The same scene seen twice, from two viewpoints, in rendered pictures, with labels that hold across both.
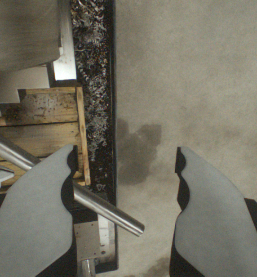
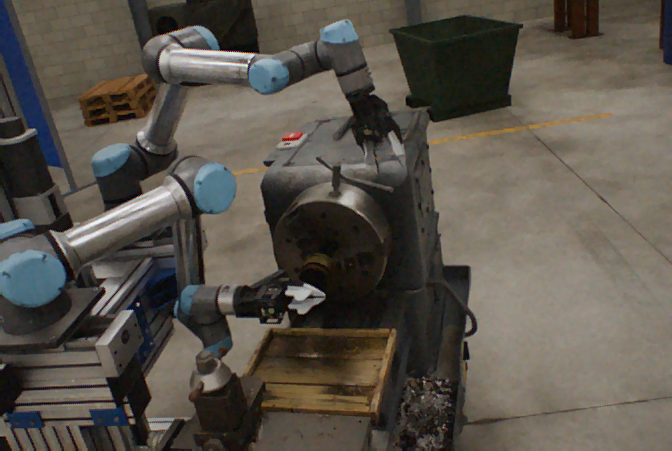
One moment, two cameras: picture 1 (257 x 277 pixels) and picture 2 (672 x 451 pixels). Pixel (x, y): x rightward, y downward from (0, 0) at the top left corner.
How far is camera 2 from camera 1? 151 cm
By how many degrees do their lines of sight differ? 98
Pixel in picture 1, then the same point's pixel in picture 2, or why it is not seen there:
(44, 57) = (375, 227)
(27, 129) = (332, 360)
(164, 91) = not seen: outside the picture
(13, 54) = (365, 214)
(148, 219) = not seen: outside the picture
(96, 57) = (432, 416)
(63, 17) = (396, 309)
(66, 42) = (393, 320)
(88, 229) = (352, 427)
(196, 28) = not seen: outside the picture
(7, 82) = (352, 251)
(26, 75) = (363, 248)
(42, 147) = (338, 376)
